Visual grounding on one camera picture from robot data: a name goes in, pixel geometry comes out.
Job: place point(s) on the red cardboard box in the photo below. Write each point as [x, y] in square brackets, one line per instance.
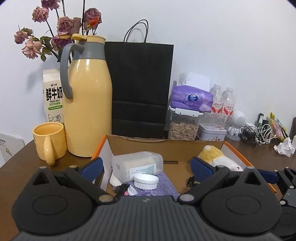
[171, 148]

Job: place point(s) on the yellow white plush toy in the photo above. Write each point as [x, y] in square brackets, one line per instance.
[211, 154]

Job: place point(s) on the small printed tin box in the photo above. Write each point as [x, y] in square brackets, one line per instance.
[211, 133]

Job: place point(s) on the crumpled white tissue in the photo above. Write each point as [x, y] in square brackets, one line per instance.
[285, 148]

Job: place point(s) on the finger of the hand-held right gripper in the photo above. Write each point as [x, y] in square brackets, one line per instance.
[268, 176]

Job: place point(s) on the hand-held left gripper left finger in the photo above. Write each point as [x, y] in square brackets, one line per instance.
[91, 169]

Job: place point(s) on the purple tissue pack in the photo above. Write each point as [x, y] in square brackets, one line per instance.
[189, 98]

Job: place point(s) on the yellow mug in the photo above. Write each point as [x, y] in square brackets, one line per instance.
[55, 139]

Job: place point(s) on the white robot speaker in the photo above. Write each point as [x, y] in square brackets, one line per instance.
[238, 119]

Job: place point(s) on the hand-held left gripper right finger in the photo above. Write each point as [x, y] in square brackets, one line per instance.
[203, 169]

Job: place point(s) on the black paper bag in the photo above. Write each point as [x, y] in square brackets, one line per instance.
[138, 81]

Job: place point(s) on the small dark bottle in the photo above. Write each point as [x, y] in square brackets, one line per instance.
[260, 119]

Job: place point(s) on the dried pink rose bouquet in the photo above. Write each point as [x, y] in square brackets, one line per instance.
[66, 25]

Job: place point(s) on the white printed carton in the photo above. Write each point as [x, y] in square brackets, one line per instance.
[11, 148]

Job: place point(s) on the clear seed container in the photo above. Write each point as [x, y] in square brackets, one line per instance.
[182, 128]

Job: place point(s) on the white milk carton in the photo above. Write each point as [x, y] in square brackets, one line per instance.
[53, 97]

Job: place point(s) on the purple knitted cloth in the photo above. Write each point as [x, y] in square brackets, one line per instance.
[166, 185]

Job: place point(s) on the clear plastic jar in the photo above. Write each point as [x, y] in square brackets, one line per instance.
[138, 164]

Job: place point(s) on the yellow thermos jug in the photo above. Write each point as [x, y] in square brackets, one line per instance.
[87, 104]

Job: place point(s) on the clear water bottle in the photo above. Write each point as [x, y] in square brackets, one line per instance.
[229, 105]
[217, 104]

